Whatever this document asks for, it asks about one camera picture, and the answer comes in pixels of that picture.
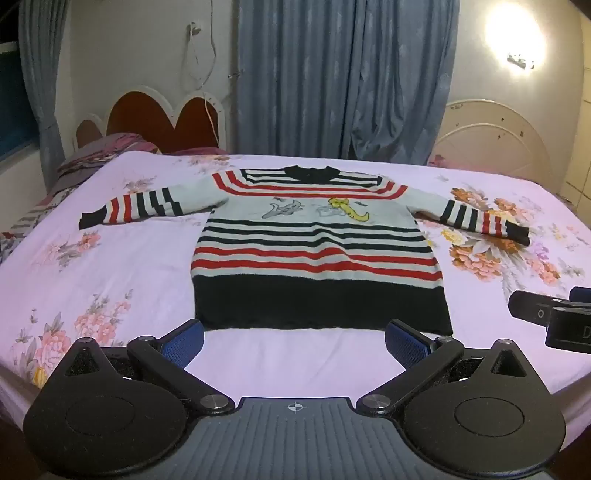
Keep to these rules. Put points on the floral lilac bed sheet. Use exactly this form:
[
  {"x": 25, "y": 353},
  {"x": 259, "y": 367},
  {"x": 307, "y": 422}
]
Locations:
[{"x": 138, "y": 258}]

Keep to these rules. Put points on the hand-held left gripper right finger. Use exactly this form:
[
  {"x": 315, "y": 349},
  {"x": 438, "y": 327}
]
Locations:
[{"x": 406, "y": 344}]

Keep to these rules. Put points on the wall lamp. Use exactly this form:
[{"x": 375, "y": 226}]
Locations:
[{"x": 521, "y": 60}]

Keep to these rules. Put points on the red heart-shaped headboard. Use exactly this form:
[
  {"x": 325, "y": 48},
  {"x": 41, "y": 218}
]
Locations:
[{"x": 143, "y": 120}]

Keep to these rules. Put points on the narrow blue curtain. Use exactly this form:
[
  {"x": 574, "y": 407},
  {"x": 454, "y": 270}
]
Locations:
[{"x": 44, "y": 92}]

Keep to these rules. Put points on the pink folded blanket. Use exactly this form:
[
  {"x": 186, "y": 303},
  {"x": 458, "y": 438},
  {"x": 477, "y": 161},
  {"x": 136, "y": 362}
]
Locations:
[{"x": 194, "y": 150}]

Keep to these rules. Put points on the window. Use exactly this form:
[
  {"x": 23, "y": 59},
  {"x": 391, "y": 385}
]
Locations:
[{"x": 16, "y": 106}]

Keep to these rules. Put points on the striped knit sweater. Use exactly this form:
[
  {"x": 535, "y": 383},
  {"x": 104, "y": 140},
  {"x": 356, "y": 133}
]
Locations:
[{"x": 318, "y": 258}]

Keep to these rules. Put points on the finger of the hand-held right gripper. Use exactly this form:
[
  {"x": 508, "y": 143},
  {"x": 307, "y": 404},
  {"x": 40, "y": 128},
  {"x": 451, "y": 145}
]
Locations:
[{"x": 531, "y": 311}]

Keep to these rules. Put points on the striped pink pillow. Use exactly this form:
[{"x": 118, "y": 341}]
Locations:
[{"x": 111, "y": 145}]

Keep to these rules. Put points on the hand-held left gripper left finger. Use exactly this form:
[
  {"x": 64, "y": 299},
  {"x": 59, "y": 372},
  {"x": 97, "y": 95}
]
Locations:
[{"x": 183, "y": 344}]

